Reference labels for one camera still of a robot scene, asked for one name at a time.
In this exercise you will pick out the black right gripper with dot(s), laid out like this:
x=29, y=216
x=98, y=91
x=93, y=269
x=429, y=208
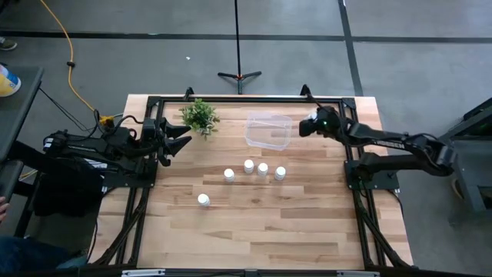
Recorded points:
x=326, y=123

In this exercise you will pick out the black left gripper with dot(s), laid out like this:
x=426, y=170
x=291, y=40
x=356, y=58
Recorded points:
x=150, y=129

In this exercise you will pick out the white pill bottle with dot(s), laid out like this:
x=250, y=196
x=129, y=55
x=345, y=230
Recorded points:
x=263, y=169
x=203, y=199
x=249, y=166
x=229, y=174
x=280, y=173

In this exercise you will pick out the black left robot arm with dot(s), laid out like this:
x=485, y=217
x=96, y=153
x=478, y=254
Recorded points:
x=88, y=146

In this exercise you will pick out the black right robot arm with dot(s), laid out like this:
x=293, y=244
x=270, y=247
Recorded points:
x=384, y=136

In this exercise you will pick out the clear plastic basket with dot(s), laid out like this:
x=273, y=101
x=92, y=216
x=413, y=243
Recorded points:
x=269, y=131

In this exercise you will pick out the green plant in white pot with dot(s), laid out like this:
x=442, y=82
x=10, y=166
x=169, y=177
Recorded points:
x=200, y=117

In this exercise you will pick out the black tripod stand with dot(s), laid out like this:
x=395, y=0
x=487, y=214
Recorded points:
x=237, y=46

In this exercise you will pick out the black equipment box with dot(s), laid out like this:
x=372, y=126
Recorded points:
x=69, y=192

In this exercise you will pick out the dark side table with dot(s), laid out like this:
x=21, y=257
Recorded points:
x=19, y=115

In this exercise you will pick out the person's shoe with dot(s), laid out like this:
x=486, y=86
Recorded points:
x=457, y=188
x=7, y=44

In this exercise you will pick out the dark metal cart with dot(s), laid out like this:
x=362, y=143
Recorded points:
x=474, y=181

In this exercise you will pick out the yellow and blue container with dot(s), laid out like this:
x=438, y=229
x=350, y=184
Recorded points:
x=7, y=82

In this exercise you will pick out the person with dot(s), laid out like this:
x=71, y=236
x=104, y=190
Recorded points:
x=23, y=254

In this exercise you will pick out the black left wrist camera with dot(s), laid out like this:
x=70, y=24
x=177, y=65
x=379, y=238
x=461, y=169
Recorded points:
x=164, y=158

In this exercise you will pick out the black frame bracket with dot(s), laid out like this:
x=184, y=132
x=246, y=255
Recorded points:
x=188, y=93
x=305, y=91

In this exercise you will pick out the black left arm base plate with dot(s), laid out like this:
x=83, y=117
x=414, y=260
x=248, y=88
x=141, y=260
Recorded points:
x=130, y=181

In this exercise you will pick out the black aluminium table frame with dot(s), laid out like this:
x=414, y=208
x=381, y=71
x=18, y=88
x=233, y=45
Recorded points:
x=250, y=99

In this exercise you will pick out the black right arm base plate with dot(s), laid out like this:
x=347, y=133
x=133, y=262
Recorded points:
x=384, y=184

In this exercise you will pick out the silver metal bracket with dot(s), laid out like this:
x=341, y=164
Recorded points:
x=143, y=272
x=357, y=274

